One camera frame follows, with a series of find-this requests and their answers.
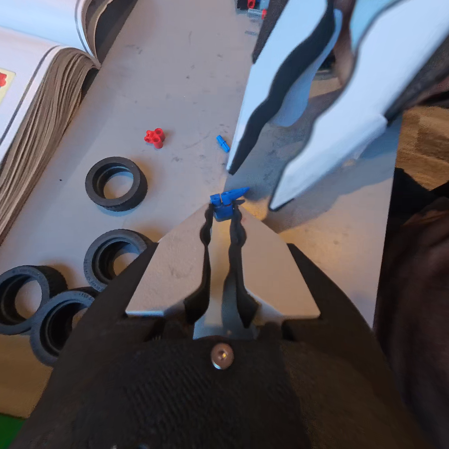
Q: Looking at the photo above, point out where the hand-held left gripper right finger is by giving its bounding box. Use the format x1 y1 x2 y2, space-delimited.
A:
229 203 321 328

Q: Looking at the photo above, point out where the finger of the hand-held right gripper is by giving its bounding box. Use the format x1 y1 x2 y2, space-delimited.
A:
226 0 342 175
268 0 449 212

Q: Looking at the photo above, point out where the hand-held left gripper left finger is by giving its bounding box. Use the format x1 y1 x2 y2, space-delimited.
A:
125 203 214 325

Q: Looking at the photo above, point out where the blue toy connector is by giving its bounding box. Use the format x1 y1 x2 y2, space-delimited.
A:
209 193 235 222

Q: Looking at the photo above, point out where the grey desk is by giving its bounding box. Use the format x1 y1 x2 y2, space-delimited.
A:
0 0 404 418

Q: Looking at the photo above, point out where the toy brick car model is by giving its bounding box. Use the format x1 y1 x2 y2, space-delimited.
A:
237 0 271 18

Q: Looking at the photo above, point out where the black toy tire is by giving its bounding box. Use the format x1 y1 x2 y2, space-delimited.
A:
83 229 154 292
0 265 68 335
85 157 148 212
30 287 100 367

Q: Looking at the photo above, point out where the red toy connector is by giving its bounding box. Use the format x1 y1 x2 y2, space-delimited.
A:
144 128 165 149

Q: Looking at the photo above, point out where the open instruction booklet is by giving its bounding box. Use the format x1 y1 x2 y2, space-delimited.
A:
0 0 139 244

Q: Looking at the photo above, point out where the green plastic bin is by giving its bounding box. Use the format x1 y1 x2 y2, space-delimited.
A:
0 413 26 449

